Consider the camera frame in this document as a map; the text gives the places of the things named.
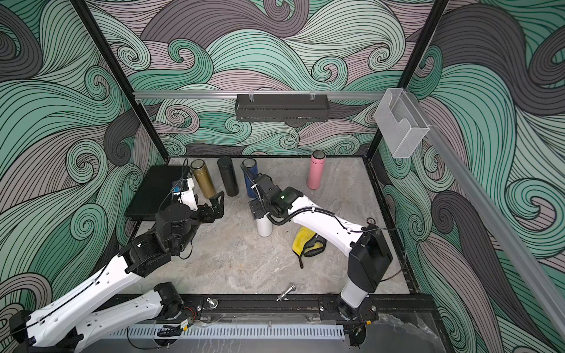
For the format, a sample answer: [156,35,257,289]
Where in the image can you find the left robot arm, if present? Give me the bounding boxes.
[9,192,225,352]

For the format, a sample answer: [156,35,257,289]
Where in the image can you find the black wall shelf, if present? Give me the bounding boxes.
[235,94,330,123]

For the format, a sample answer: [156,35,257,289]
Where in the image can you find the clear plastic wall holder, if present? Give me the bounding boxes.
[374,88,430,159]

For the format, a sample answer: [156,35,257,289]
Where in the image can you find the gold thermos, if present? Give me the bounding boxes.
[190,159,216,199]

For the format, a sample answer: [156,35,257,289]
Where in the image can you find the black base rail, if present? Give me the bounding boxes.
[157,294,437,323]

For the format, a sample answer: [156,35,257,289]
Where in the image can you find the blue thermos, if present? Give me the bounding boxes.
[241,158,258,199]

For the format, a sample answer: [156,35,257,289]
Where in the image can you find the white slotted cable duct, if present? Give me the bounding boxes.
[106,324,345,341]

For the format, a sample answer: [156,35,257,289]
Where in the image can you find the silver bolt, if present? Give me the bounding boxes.
[276,284,297,302]

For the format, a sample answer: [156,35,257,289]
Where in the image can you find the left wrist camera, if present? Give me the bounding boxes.
[172,178,198,211]

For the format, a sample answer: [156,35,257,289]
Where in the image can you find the black case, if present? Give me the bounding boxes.
[125,166,182,222]

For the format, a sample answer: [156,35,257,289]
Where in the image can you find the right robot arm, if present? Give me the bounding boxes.
[242,167,393,320]

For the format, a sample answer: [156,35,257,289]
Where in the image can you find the black thermos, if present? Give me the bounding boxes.
[217,156,239,197]

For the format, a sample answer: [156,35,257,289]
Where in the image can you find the yellow cleaning cloth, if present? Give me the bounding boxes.
[292,227,327,269]

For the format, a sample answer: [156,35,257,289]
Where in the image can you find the pink thermos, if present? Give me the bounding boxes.
[307,150,326,190]

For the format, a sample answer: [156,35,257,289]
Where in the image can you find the white thermos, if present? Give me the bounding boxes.
[256,216,273,238]

